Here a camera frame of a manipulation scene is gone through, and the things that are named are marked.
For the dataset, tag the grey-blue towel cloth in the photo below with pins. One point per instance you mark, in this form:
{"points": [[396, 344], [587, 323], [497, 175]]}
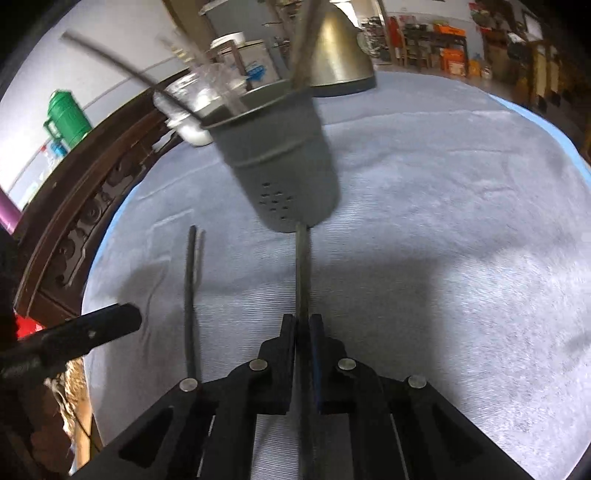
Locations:
{"points": [[438, 230]]}

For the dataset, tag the thin dark chopstick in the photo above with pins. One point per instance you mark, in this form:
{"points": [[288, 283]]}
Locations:
{"points": [[307, 41], [129, 69], [302, 277]]}

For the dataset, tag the green plastic jug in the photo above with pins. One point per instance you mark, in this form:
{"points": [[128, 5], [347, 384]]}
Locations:
{"points": [[67, 117]]}

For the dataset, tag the purple object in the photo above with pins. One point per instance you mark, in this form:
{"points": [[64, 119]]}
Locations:
{"points": [[8, 214]]}

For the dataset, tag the white box with blue label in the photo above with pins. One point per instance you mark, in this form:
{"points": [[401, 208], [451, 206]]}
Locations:
{"points": [[258, 60]]}

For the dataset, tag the brass metal kettle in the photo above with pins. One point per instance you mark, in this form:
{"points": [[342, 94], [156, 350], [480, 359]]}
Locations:
{"points": [[341, 55]]}

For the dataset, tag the grey metal utensil cup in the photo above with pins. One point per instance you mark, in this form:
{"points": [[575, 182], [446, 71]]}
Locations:
{"points": [[286, 157]]}

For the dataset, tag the background storage shelves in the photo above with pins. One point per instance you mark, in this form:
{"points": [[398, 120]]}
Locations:
{"points": [[461, 41]]}

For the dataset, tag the bundle of dark chopsticks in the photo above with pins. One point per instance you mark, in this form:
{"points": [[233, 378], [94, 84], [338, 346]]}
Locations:
{"points": [[189, 300]]}

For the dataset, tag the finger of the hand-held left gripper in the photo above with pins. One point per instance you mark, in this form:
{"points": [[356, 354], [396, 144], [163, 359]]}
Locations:
{"points": [[97, 325]]}

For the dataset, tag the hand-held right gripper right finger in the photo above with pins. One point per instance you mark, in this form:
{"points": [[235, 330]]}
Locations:
{"points": [[316, 350]]}

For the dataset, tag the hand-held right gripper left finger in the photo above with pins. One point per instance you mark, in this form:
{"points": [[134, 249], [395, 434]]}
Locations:
{"points": [[290, 344]]}

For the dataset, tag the carved dark wooden furniture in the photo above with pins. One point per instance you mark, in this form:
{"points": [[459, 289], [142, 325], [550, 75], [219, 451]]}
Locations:
{"points": [[69, 217]]}

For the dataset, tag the small blue bottle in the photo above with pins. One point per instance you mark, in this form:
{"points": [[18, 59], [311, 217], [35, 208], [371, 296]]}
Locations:
{"points": [[57, 150]]}

